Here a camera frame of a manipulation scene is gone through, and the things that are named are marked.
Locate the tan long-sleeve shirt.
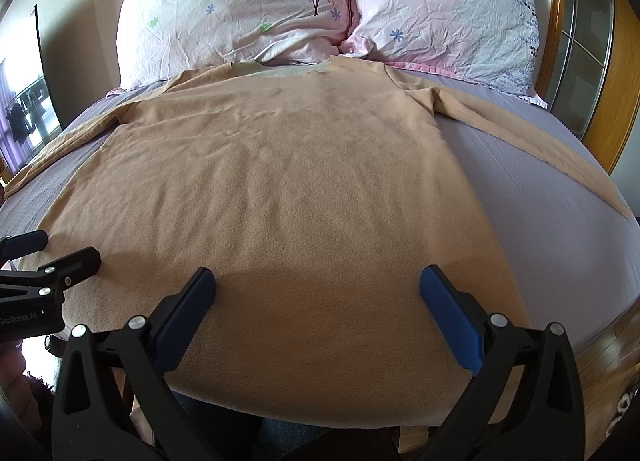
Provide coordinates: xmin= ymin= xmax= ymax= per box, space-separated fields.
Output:
xmin=6 ymin=57 xmax=632 ymax=427

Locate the window with purple curtain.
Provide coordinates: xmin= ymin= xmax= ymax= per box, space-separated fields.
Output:
xmin=1 ymin=58 xmax=62 ymax=174

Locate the lavender bed sheet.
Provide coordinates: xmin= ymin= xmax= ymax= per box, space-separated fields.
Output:
xmin=1 ymin=71 xmax=639 ymax=355

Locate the wooden headboard with glass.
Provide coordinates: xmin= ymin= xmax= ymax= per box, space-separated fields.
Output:
xmin=536 ymin=0 xmax=639 ymax=174

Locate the left floral pink pillow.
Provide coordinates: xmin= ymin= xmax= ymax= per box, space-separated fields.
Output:
xmin=116 ymin=0 xmax=352 ymax=90

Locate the floral pink pillow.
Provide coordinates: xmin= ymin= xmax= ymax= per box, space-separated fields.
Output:
xmin=116 ymin=0 xmax=352 ymax=90
xmin=340 ymin=0 xmax=544 ymax=106

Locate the right floral pink pillow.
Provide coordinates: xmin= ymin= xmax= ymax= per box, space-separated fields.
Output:
xmin=340 ymin=0 xmax=544 ymax=106

